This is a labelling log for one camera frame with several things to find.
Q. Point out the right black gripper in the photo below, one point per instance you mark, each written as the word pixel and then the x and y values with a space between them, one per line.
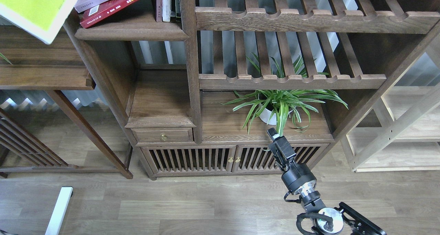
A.
pixel 298 178

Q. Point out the red cover book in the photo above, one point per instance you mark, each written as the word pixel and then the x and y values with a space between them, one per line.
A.
pixel 102 11

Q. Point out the yellow green book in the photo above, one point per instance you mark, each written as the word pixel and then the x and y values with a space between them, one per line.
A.
pixel 41 18

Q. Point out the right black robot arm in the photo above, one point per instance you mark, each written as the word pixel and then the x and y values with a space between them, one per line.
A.
pixel 317 218

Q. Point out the light wooden shelf rack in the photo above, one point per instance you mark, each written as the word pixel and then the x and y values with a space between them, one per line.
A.
pixel 408 138

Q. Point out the white plant pot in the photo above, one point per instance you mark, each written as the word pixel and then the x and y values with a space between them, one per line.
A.
pixel 266 117

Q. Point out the green spider plant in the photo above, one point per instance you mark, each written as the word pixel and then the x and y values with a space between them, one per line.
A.
pixel 283 104

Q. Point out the dark wooden bookshelf cabinet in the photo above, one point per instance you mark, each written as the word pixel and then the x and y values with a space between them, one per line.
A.
pixel 175 77

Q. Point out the brass drawer knob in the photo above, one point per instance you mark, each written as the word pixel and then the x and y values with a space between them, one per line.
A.
pixel 163 137

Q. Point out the dark green upright book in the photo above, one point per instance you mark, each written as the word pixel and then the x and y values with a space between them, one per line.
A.
pixel 178 16

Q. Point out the white upright book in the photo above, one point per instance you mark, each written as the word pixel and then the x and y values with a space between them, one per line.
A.
pixel 166 10

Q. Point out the dark brown upright book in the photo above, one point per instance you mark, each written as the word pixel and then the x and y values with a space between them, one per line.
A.
pixel 159 10

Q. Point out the white bar on floor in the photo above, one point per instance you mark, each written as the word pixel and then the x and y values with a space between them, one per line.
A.
pixel 59 211

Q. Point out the green leaves at left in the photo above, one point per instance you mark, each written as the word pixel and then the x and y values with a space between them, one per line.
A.
pixel 4 58

